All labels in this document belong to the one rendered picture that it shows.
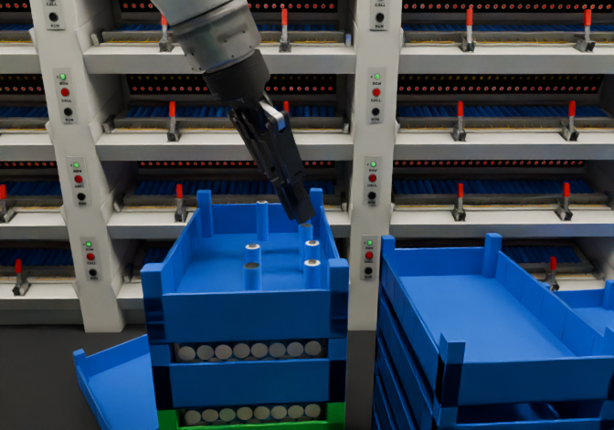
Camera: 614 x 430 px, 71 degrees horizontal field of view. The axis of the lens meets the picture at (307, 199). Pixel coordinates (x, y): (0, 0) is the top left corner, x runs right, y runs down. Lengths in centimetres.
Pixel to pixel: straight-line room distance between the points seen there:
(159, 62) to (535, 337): 89
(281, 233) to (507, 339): 36
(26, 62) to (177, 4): 72
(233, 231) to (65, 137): 56
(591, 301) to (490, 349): 74
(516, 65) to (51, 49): 103
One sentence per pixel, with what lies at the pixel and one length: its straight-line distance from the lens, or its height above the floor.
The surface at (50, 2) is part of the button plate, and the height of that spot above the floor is 81.
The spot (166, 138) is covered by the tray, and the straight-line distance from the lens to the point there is 109.
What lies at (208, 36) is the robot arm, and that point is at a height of 70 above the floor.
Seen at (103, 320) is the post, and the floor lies 4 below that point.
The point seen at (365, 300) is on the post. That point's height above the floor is 9.
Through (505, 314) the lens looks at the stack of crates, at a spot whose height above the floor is 32.
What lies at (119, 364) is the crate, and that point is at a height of 0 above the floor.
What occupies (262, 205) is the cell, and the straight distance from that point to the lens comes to 67.
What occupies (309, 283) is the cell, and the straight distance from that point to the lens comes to 46.
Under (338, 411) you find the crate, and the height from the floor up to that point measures 31.
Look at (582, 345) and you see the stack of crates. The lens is 64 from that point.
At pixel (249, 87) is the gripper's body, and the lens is 51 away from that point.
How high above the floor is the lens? 66
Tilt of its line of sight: 16 degrees down
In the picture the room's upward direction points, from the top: straight up
